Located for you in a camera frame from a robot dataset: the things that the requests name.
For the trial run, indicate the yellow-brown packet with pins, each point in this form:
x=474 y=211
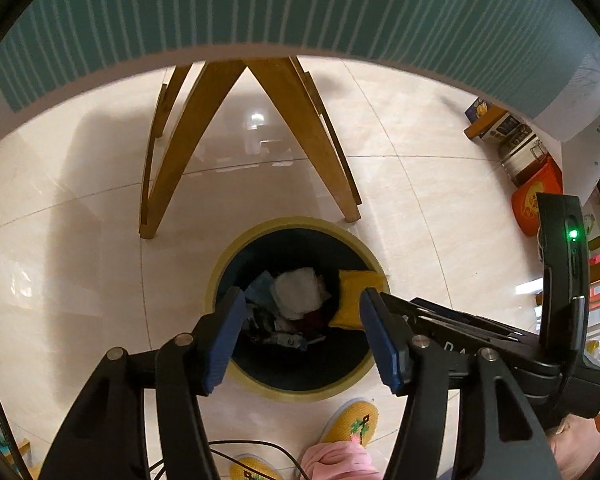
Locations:
x=350 y=300

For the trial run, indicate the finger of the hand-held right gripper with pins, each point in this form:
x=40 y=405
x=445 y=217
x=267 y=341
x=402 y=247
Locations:
x=460 y=330

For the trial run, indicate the blue and yellow box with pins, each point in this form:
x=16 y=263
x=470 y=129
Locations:
x=482 y=112

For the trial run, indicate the white crumpled paper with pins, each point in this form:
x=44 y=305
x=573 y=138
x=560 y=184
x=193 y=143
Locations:
x=297 y=292

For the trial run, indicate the dark red wrapper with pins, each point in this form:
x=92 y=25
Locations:
x=316 y=317

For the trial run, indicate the person's right hand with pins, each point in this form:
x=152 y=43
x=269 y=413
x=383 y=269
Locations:
x=577 y=447

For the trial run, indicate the silver crumpled wrapper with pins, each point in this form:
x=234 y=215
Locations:
x=280 y=337

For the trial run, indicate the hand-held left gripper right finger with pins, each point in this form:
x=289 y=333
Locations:
x=380 y=345

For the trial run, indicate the wooden table base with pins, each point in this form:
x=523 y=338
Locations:
x=180 y=150

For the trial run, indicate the pink pants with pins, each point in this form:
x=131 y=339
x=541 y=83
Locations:
x=340 y=462

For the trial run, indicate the yellow knitted slipper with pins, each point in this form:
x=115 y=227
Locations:
x=350 y=420
x=252 y=467

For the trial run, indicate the grey-blue wrapper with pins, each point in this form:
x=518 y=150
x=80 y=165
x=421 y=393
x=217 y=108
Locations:
x=260 y=287

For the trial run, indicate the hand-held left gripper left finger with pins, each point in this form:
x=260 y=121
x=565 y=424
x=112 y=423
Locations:
x=225 y=345

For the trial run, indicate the yellow-rimmed round trash bin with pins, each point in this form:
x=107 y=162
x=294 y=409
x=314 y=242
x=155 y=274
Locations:
x=300 y=375

